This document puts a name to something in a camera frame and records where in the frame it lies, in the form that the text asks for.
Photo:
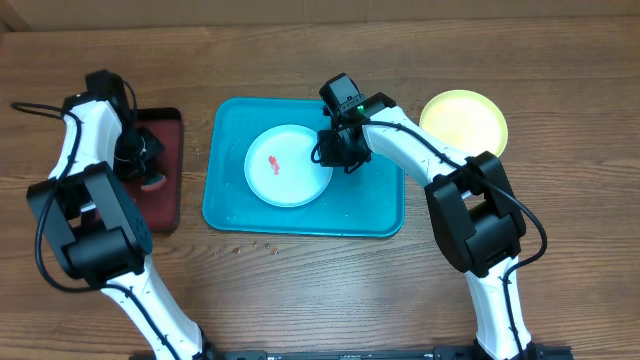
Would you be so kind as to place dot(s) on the light blue plate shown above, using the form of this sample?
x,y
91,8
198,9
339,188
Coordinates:
x,y
279,170

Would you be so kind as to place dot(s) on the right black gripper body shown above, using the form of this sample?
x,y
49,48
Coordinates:
x,y
347,156

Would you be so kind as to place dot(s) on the black red-lined water tray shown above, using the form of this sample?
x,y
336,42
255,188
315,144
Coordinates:
x,y
161,207

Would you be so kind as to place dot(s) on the teal plastic serving tray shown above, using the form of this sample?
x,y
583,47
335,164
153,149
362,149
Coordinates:
x,y
367,203

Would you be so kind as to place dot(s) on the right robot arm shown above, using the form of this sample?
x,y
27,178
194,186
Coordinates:
x,y
476,220

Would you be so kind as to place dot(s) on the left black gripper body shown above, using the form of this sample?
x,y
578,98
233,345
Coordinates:
x,y
137,146

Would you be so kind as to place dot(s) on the yellow-green plate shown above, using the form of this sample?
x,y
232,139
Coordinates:
x,y
466,120

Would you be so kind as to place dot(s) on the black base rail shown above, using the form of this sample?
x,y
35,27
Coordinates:
x,y
539,352

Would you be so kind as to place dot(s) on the green and orange sponge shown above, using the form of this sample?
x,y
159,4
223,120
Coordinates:
x,y
153,182

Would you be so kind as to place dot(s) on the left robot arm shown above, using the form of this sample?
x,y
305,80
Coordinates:
x,y
91,233

